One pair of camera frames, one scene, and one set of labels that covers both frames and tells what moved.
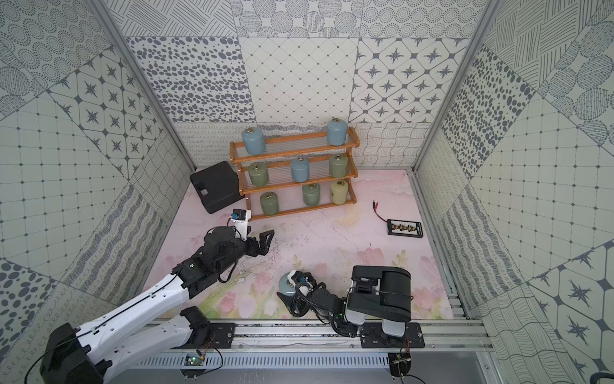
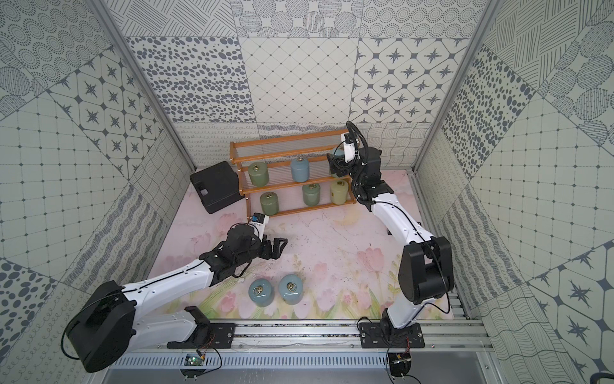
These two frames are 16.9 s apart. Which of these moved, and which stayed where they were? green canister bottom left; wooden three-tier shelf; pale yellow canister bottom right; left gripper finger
Moved: left gripper finger
Stayed: green canister bottom left; pale yellow canister bottom right; wooden three-tier shelf
